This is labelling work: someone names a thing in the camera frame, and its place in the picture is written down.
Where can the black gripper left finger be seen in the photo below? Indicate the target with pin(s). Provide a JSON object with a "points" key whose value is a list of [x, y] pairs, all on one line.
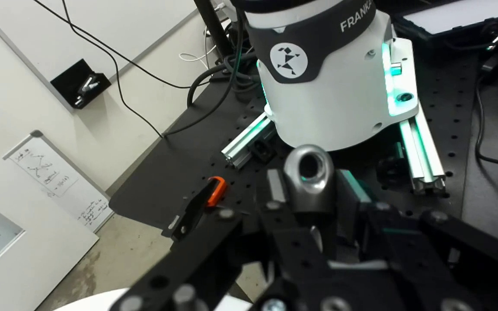
{"points": [[191, 260]]}

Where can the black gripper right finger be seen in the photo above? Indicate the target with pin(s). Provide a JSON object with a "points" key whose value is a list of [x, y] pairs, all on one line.
{"points": [[381, 231]]}

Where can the large whiteboard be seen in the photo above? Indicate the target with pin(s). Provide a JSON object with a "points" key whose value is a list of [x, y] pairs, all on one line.
{"points": [[25, 253]]}

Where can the aluminium profile rail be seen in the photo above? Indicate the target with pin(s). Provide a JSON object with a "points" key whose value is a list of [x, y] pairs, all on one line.
{"points": [[424, 156], [246, 139]]}

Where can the black clamp orange tip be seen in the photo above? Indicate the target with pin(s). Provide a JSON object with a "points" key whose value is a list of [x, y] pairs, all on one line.
{"points": [[199, 205]]}

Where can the black metal bracket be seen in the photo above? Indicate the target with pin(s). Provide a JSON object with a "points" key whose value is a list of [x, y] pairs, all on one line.
{"points": [[82, 84]]}

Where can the black perforated breadboard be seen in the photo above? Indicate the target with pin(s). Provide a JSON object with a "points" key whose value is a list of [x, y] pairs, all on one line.
{"points": [[453, 132]]}

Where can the white paper sheet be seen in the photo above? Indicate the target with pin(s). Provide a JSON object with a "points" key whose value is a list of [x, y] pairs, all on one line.
{"points": [[59, 179]]}

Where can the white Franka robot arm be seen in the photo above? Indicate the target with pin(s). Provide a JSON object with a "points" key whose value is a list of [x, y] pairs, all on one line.
{"points": [[329, 87]]}

